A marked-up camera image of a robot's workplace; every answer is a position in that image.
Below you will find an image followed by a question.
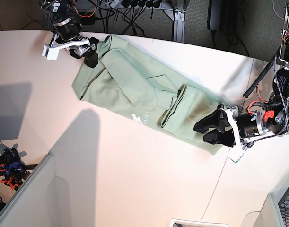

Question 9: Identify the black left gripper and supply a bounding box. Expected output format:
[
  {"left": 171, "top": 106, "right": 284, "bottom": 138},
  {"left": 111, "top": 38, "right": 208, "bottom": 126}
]
[{"left": 193, "top": 106, "right": 274, "bottom": 151}]

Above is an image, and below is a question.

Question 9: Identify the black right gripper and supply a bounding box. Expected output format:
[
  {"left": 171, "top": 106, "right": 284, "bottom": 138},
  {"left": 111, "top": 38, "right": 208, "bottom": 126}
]
[{"left": 49, "top": 18, "right": 99, "bottom": 68}]

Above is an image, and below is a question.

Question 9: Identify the light green T-shirt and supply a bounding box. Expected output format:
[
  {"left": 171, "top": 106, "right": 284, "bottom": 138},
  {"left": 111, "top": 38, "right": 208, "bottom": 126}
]
[{"left": 72, "top": 35, "right": 223, "bottom": 154}]

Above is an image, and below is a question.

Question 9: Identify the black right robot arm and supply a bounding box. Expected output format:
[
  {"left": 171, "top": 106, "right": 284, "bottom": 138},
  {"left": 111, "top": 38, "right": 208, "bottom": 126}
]
[{"left": 39, "top": 0, "right": 99, "bottom": 68}]

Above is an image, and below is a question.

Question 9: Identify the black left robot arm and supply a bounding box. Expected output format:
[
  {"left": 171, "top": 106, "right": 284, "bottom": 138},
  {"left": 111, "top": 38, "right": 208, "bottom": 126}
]
[{"left": 193, "top": 2, "right": 289, "bottom": 151}]

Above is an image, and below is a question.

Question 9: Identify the black power strip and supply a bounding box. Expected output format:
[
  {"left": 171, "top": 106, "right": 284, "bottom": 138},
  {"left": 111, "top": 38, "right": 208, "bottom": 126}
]
[{"left": 121, "top": 0, "right": 163, "bottom": 8}]

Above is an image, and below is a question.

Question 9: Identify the grey partition panel right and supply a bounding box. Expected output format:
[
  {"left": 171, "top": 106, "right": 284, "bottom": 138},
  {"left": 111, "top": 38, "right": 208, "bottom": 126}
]
[{"left": 241, "top": 194, "right": 285, "bottom": 227}]

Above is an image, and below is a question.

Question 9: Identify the grey partition panel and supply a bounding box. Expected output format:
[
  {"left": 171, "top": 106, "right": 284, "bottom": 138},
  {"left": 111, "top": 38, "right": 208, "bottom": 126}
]
[
  {"left": 241, "top": 194, "right": 285, "bottom": 227},
  {"left": 0, "top": 154, "right": 55, "bottom": 227}
]

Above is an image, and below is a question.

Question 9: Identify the black power brick pair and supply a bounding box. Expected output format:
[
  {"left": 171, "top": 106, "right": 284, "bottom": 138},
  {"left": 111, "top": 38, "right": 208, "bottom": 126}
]
[{"left": 207, "top": 0, "right": 226, "bottom": 31}]

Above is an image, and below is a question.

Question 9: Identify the blue orange clamp tool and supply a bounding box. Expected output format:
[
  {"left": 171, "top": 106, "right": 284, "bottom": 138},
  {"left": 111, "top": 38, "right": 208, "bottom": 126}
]
[{"left": 0, "top": 148, "right": 26, "bottom": 191}]

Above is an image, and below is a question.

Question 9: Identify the grey partition panel left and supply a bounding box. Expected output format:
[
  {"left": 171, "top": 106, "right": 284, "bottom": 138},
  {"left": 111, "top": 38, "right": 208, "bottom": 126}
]
[{"left": 0, "top": 154, "right": 55, "bottom": 227}]

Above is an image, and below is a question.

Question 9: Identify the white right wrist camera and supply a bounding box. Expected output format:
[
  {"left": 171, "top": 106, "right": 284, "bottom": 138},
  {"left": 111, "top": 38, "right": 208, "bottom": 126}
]
[{"left": 42, "top": 45, "right": 60, "bottom": 61}]

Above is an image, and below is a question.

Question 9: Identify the aluminium frame post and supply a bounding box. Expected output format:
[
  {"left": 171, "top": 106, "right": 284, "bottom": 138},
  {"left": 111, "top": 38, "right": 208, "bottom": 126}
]
[{"left": 164, "top": 0, "right": 190, "bottom": 43}]

